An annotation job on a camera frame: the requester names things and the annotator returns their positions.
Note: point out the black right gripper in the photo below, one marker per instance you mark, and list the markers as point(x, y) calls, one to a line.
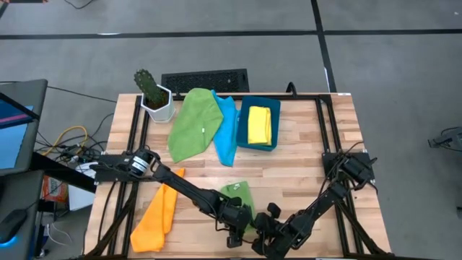
point(281, 234)

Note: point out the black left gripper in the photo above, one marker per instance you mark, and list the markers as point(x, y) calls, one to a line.
point(234, 220)

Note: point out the small green microfiber towel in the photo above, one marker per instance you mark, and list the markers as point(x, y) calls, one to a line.
point(236, 190)

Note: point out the yellow microfiber towel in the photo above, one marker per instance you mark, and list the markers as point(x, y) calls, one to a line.
point(259, 124)

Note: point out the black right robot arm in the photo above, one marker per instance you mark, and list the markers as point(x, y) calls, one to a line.
point(325, 195)

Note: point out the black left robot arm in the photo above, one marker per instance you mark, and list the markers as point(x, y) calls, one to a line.
point(184, 187)

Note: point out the orange microfiber towel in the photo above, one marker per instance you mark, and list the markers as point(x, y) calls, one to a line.
point(155, 220)

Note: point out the light blue microfiber towel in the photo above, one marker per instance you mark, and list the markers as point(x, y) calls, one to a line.
point(226, 141)

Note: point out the large green microfiber towel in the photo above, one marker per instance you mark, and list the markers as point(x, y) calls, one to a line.
point(195, 122)

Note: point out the teal plastic bin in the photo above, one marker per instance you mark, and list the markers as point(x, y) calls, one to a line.
point(242, 122)

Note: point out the white hexagonal plant pot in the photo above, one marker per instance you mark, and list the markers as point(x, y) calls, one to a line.
point(159, 115)

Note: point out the white box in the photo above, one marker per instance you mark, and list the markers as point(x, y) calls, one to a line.
point(81, 200)

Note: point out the green cactus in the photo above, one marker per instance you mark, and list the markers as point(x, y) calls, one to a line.
point(148, 86)

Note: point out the black metal beam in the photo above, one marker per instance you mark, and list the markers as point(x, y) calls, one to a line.
point(65, 177)

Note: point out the orange cardboard box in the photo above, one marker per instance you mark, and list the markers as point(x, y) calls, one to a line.
point(54, 191)

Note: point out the gray stand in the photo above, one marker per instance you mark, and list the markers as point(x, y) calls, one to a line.
point(447, 141)

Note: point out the gray side desk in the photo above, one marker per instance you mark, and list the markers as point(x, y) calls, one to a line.
point(19, 195)

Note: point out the black computer mouse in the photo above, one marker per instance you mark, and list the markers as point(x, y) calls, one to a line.
point(11, 224)

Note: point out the computer monitor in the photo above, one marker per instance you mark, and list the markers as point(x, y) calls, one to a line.
point(18, 144)

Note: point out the black aluminium table frame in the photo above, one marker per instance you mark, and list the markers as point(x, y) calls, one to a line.
point(352, 224)

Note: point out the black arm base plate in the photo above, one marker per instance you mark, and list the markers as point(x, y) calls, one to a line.
point(108, 169)
point(366, 175)

